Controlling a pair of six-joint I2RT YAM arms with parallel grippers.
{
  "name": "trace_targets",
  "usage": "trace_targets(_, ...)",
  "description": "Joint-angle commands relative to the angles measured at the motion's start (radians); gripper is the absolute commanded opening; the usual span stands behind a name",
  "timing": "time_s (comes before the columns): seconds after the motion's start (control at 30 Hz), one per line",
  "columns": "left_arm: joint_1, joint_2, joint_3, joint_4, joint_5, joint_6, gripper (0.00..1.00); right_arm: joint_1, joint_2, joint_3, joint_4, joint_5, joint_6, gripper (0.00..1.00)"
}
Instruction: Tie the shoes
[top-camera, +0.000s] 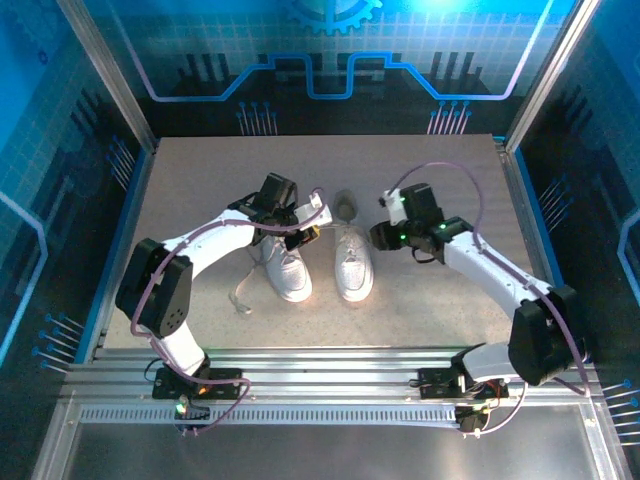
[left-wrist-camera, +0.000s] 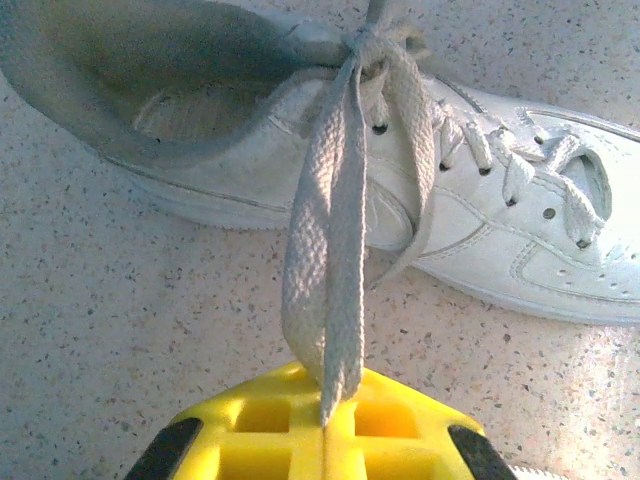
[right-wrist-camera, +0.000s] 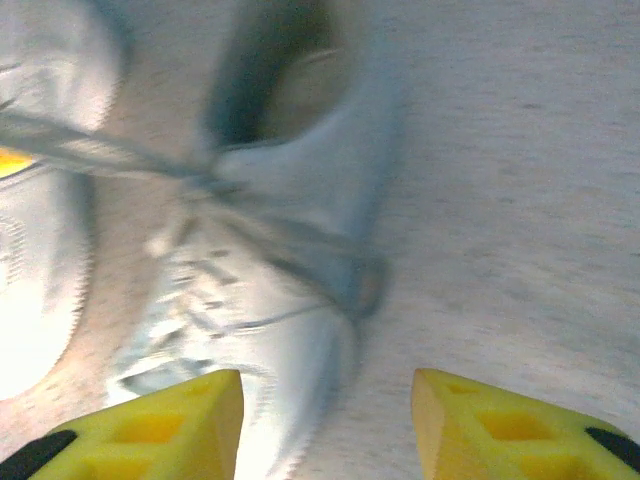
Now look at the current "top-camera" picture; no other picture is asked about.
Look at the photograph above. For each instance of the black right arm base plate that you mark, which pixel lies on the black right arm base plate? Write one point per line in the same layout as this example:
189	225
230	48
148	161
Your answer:
435	382

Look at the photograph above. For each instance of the grey metal panel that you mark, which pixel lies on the grey metal panel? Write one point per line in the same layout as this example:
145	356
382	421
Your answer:
325	455

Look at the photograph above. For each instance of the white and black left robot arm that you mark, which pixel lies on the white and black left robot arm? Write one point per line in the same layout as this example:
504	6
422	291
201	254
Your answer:
210	240

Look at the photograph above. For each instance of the aluminium side rail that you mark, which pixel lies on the aluminium side rail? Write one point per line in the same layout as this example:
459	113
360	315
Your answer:
520	210

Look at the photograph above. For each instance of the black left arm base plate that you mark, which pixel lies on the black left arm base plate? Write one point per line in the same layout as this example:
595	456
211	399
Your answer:
225	377

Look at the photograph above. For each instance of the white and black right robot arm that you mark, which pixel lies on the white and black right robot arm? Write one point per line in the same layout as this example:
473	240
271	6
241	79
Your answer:
480	265

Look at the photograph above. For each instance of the aluminium frame post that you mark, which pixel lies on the aluminium frame post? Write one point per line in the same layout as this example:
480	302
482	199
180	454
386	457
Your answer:
550	75
107	75

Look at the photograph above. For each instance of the aluminium rail frame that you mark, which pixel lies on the aluminium rail frame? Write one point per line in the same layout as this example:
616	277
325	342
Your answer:
325	372

